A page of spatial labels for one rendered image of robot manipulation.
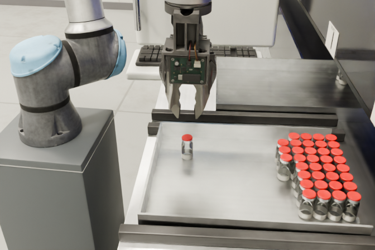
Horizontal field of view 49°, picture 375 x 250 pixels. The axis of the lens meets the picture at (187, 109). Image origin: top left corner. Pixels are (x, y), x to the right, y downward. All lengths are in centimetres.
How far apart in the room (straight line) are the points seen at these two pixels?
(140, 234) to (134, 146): 174
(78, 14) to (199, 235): 59
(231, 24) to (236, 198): 87
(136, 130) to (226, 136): 167
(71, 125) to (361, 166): 65
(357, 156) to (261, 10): 75
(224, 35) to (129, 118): 128
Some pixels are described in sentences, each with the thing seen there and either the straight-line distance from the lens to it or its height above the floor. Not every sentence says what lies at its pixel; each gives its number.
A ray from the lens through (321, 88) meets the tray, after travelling 108.
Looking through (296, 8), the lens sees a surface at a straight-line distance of 180.
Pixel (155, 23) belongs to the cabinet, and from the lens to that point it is 147.
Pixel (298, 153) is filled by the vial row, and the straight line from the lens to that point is 74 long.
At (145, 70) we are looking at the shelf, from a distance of 131.
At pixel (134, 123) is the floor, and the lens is 255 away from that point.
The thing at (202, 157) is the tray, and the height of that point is 88.
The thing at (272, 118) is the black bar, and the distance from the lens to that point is 89.
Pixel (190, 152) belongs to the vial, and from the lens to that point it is 77.
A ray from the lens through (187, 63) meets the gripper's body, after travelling 61.
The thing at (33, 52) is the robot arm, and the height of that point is 102.
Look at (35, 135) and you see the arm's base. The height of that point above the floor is 82.
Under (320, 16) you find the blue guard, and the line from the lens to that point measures 113.
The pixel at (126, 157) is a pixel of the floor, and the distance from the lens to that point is 227.
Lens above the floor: 136
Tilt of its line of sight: 30 degrees down
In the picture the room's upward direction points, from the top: straight up
